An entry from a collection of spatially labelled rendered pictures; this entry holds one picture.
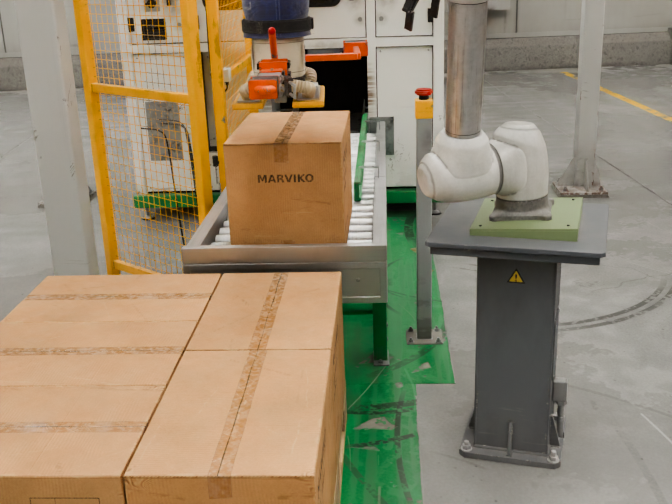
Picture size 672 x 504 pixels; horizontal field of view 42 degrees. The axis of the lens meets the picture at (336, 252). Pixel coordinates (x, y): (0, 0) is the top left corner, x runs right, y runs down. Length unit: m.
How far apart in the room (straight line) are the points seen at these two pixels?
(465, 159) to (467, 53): 0.30
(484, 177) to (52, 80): 1.94
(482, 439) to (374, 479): 0.38
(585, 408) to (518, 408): 0.46
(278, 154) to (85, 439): 1.30
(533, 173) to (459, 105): 0.32
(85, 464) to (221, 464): 0.29
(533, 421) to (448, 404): 0.45
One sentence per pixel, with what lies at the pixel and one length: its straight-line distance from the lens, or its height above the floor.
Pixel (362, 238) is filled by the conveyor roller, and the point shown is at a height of 0.53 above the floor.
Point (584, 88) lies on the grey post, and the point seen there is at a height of 0.68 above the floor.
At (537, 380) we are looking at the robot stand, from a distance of 2.79.
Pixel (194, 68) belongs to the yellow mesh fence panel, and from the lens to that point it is 3.66.
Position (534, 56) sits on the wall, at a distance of 11.96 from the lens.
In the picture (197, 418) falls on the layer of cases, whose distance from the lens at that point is 2.07.
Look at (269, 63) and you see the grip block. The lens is 2.65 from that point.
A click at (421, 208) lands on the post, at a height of 0.57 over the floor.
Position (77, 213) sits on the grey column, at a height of 0.54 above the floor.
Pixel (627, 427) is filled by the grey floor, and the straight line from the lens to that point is 3.16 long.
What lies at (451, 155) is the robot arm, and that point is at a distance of 2.48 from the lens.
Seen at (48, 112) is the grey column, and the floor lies 0.97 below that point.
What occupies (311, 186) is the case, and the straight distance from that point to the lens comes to 2.98.
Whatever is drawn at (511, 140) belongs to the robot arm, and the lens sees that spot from 2.58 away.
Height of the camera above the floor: 1.55
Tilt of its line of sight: 19 degrees down
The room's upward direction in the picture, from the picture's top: 2 degrees counter-clockwise
